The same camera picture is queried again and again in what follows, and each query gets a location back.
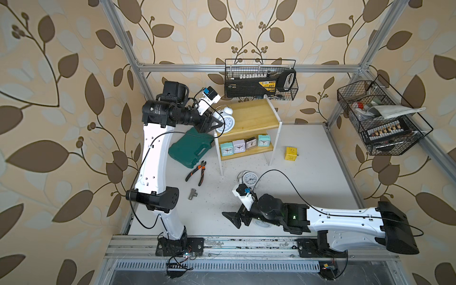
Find lilac square alarm clock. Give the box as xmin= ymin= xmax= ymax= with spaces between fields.
xmin=232 ymin=140 xmax=247 ymax=154

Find wooden two-tier shelf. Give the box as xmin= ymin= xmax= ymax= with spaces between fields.
xmin=214 ymin=96 xmax=282 ymax=176

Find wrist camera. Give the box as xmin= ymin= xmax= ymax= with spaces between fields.
xmin=197 ymin=86 xmax=221 ymax=115
xmin=232 ymin=184 xmax=255 ymax=211

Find green plastic tool case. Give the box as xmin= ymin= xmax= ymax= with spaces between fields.
xmin=168 ymin=127 xmax=214 ymax=168

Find black yellow tool box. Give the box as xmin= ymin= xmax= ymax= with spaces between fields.
xmin=224 ymin=69 xmax=298 ymax=100

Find mint square alarm clock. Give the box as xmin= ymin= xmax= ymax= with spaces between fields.
xmin=220 ymin=142 xmax=234 ymax=157

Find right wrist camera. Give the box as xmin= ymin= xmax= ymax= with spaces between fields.
xmin=232 ymin=184 xmax=255 ymax=211

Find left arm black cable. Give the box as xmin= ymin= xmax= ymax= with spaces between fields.
xmin=128 ymin=88 xmax=227 ymax=230

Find orange black pliers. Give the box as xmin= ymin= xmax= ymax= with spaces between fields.
xmin=185 ymin=160 xmax=207 ymax=187

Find socket set tray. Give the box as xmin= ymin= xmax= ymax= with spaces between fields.
xmin=363 ymin=119 xmax=413 ymax=143

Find black wire basket back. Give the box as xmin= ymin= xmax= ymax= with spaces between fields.
xmin=224 ymin=58 xmax=299 ymax=101

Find black wire basket right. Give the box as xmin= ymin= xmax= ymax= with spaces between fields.
xmin=337 ymin=75 xmax=433 ymax=156

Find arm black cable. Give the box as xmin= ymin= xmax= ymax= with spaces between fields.
xmin=249 ymin=169 xmax=425 ymax=238
xmin=128 ymin=88 xmax=227 ymax=230

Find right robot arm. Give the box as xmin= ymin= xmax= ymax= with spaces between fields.
xmin=222 ymin=194 xmax=419 ymax=255

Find black wire basket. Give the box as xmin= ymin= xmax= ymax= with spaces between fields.
xmin=337 ymin=75 xmax=433 ymax=156
xmin=224 ymin=58 xmax=299 ymax=101

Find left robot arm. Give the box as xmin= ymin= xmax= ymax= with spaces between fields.
xmin=126 ymin=81 xmax=223 ymax=257

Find white twin-bell clock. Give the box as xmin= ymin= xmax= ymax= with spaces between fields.
xmin=255 ymin=220 xmax=271 ymax=229
xmin=214 ymin=107 xmax=235 ymax=134
xmin=237 ymin=171 xmax=259 ymax=188

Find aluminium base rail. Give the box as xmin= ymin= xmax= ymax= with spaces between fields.
xmin=103 ymin=235 xmax=399 ymax=261

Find yellow cube box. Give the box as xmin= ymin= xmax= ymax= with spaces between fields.
xmin=285 ymin=147 xmax=298 ymax=161

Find small grey metal clip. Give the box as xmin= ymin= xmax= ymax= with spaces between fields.
xmin=188 ymin=188 xmax=198 ymax=200

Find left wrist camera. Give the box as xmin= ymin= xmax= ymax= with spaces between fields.
xmin=197 ymin=86 xmax=221 ymax=115

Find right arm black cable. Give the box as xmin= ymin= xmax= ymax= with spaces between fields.
xmin=249 ymin=169 xmax=425 ymax=238

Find white papers in basket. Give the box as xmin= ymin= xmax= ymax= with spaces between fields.
xmin=367 ymin=105 xmax=426 ymax=119

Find clear square alarm clock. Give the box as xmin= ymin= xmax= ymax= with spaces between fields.
xmin=245 ymin=137 xmax=257 ymax=150

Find white twin-bell clock front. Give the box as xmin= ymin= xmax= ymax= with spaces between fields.
xmin=255 ymin=220 xmax=271 ymax=229

